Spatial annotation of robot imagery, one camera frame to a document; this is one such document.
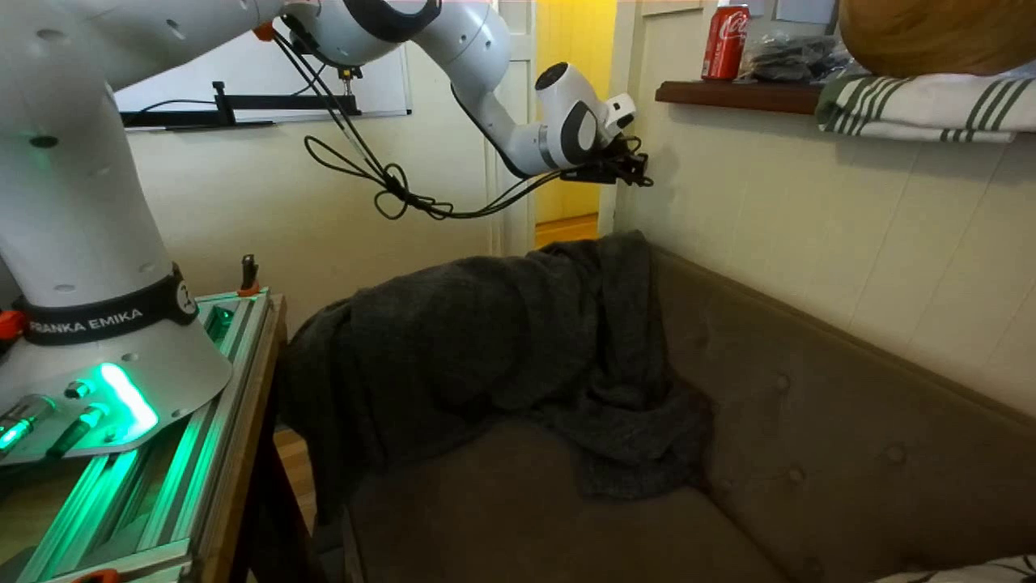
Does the dark grey knitted blanket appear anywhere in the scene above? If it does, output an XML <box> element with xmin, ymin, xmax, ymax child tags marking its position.
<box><xmin>271</xmin><ymin>231</ymin><xmax>719</xmax><ymax>523</ymax></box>

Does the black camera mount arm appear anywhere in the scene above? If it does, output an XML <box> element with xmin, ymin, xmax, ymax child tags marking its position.
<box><xmin>112</xmin><ymin>73</ymin><xmax>367</xmax><ymax>134</ymax></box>

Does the aluminium rail robot table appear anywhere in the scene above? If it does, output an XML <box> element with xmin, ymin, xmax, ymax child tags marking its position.
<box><xmin>0</xmin><ymin>289</ymin><xmax>292</xmax><ymax>583</ymax></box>

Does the red cola can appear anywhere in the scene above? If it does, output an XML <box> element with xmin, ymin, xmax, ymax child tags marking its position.
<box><xmin>698</xmin><ymin>0</ymin><xmax>756</xmax><ymax>87</ymax></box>

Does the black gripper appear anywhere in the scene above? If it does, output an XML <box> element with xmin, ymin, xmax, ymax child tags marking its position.
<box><xmin>581</xmin><ymin>134</ymin><xmax>656</xmax><ymax>190</ymax></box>

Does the brown tufted sofa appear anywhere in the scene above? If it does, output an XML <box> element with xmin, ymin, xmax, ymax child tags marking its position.
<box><xmin>312</xmin><ymin>238</ymin><xmax>1036</xmax><ymax>583</ymax></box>

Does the dark cloth bundle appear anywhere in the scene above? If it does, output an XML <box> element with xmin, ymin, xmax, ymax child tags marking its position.
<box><xmin>747</xmin><ymin>30</ymin><xmax>852</xmax><ymax>90</ymax></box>

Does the dark wooden shelf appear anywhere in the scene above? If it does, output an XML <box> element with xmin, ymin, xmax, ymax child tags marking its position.
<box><xmin>654</xmin><ymin>77</ymin><xmax>831</xmax><ymax>118</ymax></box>

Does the green striped white towel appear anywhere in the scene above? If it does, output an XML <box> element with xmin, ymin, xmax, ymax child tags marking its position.
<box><xmin>812</xmin><ymin>64</ymin><xmax>1036</xmax><ymax>149</ymax></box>

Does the brown round cushion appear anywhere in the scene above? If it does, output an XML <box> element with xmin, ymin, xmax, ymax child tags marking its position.
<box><xmin>837</xmin><ymin>0</ymin><xmax>1036</xmax><ymax>82</ymax></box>

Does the white wall board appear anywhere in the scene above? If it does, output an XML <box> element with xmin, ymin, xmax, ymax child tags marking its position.
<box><xmin>110</xmin><ymin>39</ymin><xmax>418</xmax><ymax>118</ymax></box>

